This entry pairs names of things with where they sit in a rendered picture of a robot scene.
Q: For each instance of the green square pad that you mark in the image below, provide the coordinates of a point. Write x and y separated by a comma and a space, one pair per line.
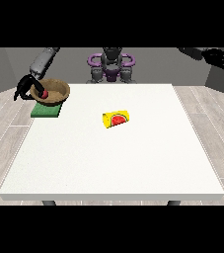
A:
45, 111

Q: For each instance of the grey robot trunk purple rings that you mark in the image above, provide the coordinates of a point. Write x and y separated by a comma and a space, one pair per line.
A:
111, 67

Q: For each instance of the yellow cup with melon print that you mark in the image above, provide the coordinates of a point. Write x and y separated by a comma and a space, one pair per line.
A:
116, 119

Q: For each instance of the dark table leg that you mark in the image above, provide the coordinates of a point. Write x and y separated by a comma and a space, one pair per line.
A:
49, 203
174, 203

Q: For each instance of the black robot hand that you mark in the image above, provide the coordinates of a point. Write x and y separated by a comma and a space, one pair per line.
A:
217, 58
25, 86

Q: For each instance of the brown wooden bowl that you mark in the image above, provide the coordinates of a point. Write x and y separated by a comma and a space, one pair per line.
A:
52, 91

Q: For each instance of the small red ball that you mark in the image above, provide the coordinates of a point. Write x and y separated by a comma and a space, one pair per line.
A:
44, 94

